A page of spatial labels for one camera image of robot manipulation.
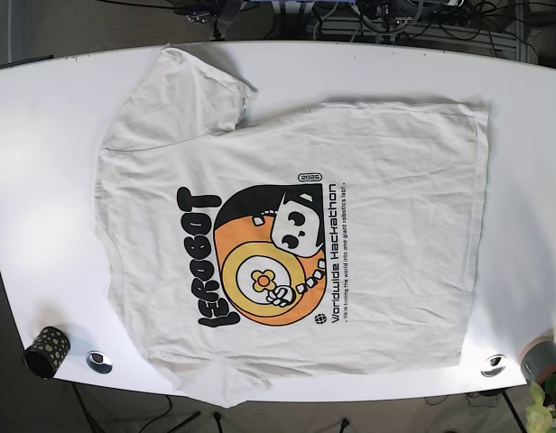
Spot white printed T-shirt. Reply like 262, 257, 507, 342
95, 47, 489, 407

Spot left silver table grommet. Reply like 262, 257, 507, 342
86, 351, 113, 374

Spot silver table grommet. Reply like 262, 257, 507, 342
480, 355, 507, 378
86, 351, 113, 374

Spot black gold-spotted cup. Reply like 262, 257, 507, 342
22, 327, 71, 380

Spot right silver table grommet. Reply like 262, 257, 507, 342
480, 355, 507, 378

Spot grey plant pot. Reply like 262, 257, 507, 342
519, 336, 556, 385

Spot green potted plant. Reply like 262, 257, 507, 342
525, 373, 556, 433

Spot tangled black cables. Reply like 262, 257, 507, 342
313, 0, 539, 60

